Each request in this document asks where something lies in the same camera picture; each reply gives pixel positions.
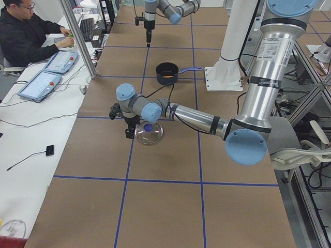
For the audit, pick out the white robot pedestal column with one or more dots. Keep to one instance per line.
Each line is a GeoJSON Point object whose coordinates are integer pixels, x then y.
{"type": "Point", "coordinates": [225, 74]}

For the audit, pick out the black keyboard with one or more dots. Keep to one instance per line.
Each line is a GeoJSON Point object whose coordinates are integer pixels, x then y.
{"type": "Point", "coordinates": [87, 28]}

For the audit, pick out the small black device with cable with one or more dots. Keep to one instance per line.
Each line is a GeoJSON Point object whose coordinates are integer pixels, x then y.
{"type": "Point", "coordinates": [49, 151]}

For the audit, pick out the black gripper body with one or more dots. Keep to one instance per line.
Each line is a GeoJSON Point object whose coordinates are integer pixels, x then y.
{"type": "Point", "coordinates": [130, 122]}
{"type": "Point", "coordinates": [148, 26]}

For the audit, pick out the grey office chair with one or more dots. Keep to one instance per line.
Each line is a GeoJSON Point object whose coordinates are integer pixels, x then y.
{"type": "Point", "coordinates": [287, 152]}

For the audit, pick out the aluminium frame post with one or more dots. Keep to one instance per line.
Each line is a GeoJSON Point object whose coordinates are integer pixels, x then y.
{"type": "Point", "coordinates": [79, 41]}

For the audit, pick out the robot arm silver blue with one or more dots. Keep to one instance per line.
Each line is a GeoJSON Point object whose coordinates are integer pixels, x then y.
{"type": "Point", "coordinates": [173, 13]}
{"type": "Point", "coordinates": [247, 133]}

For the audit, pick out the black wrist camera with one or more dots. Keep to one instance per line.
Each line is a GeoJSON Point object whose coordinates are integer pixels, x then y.
{"type": "Point", "coordinates": [129, 133]}

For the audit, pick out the upper teach pendant tablet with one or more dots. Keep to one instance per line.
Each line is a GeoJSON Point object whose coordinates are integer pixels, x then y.
{"type": "Point", "coordinates": [61, 62]}

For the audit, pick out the lower teach pendant tablet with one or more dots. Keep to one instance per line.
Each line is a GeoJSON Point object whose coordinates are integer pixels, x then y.
{"type": "Point", "coordinates": [42, 84]}

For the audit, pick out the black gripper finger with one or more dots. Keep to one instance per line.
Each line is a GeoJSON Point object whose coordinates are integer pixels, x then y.
{"type": "Point", "coordinates": [148, 43]}

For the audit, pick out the teach pendant tablet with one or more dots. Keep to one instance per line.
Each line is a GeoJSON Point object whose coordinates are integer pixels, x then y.
{"type": "Point", "coordinates": [61, 62]}
{"type": "Point", "coordinates": [42, 84]}

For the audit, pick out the dark blue saucepan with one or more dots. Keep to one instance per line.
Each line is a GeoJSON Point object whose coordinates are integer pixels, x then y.
{"type": "Point", "coordinates": [168, 68]}

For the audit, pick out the glass pot lid blue knob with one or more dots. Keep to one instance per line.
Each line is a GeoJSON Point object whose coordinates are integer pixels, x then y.
{"type": "Point", "coordinates": [148, 133]}

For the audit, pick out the seated person in black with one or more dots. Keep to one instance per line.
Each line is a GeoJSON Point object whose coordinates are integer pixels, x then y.
{"type": "Point", "coordinates": [23, 34]}

